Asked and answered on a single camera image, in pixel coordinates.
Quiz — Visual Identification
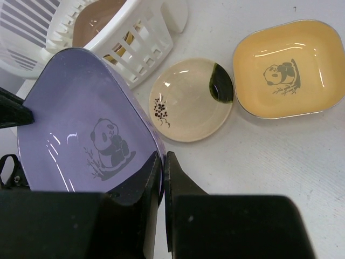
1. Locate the yellow square plate in bin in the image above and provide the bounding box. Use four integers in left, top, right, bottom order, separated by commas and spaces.
104, 32, 133, 64

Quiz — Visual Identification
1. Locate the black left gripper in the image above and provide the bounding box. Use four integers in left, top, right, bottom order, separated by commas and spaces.
0, 86, 36, 192

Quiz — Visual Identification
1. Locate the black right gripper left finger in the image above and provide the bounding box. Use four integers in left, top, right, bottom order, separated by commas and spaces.
1, 153, 161, 258

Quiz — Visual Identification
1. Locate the yellow square panda plate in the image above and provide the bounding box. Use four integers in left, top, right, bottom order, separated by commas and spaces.
233, 19, 344, 119

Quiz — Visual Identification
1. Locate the white plastic basket bin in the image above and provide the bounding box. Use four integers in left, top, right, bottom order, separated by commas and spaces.
1, 1, 188, 88

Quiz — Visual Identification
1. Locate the cream round flower plate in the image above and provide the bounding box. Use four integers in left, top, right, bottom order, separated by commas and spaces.
149, 58, 234, 142

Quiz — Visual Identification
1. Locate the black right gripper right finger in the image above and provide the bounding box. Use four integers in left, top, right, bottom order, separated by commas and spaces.
164, 152, 315, 258

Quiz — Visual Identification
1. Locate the purple square panda plate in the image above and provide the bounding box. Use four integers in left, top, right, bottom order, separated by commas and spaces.
17, 48, 165, 192

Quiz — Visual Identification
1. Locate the brown square panda plate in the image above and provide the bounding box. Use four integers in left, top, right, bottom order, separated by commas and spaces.
72, 0, 126, 47

